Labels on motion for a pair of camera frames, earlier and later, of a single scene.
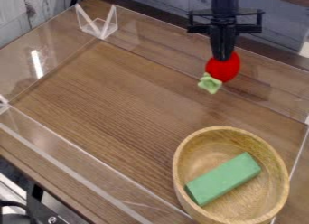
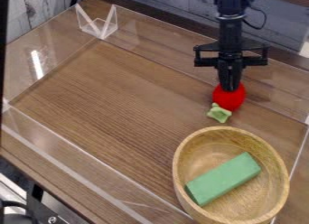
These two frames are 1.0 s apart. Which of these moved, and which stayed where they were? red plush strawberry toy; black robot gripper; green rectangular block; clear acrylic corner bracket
Moved: black robot gripper; red plush strawberry toy
Stayed: clear acrylic corner bracket; green rectangular block
